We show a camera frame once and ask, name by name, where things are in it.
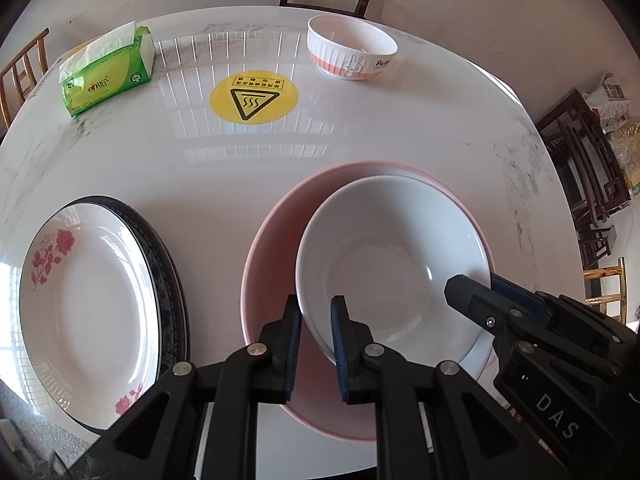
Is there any light wooden chair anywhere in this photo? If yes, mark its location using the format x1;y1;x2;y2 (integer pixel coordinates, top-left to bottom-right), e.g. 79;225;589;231
0;27;51;133
582;256;627;323

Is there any dark wooden furniture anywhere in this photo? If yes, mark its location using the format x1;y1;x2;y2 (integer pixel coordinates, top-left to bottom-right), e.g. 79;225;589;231
535;89;633;266

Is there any white plate with red roses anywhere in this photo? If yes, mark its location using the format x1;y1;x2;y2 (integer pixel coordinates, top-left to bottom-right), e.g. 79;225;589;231
19;196;161;417

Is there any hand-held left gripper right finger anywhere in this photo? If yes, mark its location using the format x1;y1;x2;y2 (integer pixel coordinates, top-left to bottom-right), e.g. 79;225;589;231
330;295;553;480

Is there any white bowl with blue stripes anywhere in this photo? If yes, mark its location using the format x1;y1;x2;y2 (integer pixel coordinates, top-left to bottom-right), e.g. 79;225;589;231
295;176;492;367

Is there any green tissue pack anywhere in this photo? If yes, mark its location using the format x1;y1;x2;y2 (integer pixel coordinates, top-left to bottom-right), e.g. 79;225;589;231
59;21;156;120

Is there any blue floral plate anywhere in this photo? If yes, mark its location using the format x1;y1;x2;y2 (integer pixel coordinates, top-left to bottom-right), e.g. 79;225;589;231
60;195;191;433

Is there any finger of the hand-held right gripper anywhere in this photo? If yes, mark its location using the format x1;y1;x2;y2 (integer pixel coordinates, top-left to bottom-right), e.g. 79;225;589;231
490;272;547;317
444;274;532;335

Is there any yellow mesh bag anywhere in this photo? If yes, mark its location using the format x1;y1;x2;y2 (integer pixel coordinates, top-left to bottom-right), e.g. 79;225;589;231
607;120;640;196

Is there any white bowl with pink stripes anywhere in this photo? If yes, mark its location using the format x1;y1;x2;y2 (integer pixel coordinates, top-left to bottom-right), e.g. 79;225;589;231
306;15;399;82

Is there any yellow round warning sticker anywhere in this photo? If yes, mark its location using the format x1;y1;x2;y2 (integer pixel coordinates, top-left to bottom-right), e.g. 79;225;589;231
209;68;299;124

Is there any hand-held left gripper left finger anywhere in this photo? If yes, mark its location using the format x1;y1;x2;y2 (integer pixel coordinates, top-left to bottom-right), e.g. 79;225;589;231
75;294;303;480

